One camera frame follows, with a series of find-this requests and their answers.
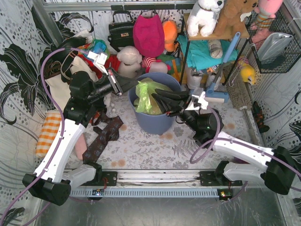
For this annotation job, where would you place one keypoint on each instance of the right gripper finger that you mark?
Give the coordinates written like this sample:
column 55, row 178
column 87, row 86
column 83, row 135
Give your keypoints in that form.
column 162, row 103
column 173, row 95

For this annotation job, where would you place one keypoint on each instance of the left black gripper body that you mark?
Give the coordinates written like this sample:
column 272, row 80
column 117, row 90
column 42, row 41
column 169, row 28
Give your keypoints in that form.
column 116, row 83

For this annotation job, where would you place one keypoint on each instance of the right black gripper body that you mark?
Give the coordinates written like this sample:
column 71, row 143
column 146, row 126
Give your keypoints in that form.
column 186, row 102

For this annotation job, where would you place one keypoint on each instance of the green plastic trash bag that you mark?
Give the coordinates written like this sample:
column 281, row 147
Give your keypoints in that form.
column 145, row 103

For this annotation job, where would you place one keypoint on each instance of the blue trash bin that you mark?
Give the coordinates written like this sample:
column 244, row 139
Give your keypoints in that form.
column 154, row 124

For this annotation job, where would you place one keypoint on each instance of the blue lint roller mop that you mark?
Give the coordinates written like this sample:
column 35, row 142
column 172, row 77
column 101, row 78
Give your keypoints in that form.
column 218, row 96

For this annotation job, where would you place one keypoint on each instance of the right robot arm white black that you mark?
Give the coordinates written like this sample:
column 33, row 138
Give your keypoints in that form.
column 273, row 168

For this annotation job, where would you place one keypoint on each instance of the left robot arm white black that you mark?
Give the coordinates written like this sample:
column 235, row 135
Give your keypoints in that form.
column 49, row 182

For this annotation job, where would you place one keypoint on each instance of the cream canvas tote bag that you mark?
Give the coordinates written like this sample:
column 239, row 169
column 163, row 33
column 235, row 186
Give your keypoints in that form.
column 59, row 90

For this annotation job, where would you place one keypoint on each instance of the red cloth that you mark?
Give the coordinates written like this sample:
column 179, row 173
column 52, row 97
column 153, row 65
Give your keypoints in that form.
column 113, row 62

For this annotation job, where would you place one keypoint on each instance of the white sneakers pair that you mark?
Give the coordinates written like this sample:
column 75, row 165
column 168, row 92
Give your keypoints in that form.
column 197, row 77

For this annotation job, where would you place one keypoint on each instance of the white sheep plush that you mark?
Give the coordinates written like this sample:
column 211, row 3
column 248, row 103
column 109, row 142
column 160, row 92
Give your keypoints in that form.
column 130, row 62

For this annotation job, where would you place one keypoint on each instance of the colourful printed cloth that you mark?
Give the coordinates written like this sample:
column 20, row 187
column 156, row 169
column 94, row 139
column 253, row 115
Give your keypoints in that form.
column 96, row 46

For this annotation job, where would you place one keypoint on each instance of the pink white pig plush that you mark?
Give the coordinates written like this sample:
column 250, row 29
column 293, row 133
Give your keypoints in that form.
column 152, row 64

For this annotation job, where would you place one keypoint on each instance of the teal folded cloth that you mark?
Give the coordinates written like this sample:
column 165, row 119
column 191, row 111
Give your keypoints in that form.
column 199, row 56

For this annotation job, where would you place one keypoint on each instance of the black leather handbag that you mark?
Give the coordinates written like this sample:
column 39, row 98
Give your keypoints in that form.
column 121, row 34

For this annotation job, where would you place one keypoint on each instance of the dark floral necktie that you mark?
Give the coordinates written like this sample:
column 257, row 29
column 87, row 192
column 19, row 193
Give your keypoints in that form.
column 107, row 129

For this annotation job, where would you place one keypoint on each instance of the beige chenille duster mop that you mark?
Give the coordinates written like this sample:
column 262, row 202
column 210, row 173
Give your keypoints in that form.
column 237, row 91

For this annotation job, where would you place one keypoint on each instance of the magenta felt hat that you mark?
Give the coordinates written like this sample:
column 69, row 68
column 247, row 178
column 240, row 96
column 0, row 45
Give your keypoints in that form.
column 148, row 36

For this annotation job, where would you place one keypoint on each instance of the yellow duck plush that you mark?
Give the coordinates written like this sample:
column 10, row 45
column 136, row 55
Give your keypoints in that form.
column 247, row 72

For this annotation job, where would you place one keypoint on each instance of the orange plush toy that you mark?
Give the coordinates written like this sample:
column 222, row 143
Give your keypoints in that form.
column 170, row 35

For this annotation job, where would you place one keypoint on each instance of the pink sponge roll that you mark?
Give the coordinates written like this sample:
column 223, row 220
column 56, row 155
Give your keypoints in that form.
column 80, row 147

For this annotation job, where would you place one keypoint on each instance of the orange checked towel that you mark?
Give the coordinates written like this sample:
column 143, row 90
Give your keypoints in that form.
column 48, row 132

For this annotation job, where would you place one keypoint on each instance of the white dog plush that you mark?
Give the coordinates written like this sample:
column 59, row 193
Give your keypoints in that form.
column 203, row 17

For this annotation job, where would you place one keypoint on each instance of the black metal shelf rack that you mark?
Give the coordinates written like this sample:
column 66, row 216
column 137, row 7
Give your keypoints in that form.
column 227, row 35

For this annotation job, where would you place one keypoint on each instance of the brown teddy bear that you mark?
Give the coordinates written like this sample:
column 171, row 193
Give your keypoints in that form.
column 233, row 15

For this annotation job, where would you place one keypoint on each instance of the silver foil pouch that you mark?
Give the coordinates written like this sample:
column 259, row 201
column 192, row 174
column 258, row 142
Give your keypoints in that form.
column 274, row 45

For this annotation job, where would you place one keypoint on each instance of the pink plush toy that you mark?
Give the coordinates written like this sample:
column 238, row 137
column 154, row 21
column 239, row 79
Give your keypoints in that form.
column 266, row 13

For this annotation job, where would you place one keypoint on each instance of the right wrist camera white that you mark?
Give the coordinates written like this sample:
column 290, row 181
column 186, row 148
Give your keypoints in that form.
column 196, row 100

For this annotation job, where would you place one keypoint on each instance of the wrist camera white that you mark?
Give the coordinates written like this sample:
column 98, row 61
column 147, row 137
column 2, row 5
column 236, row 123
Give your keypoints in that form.
column 98, row 60
column 196, row 100

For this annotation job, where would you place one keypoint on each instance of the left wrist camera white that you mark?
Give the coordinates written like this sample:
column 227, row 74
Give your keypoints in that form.
column 98, row 60

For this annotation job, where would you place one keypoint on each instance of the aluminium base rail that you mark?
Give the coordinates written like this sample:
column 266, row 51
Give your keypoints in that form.
column 156, row 183

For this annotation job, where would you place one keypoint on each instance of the black wire basket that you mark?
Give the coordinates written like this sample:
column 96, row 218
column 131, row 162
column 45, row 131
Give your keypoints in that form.
column 291, row 54

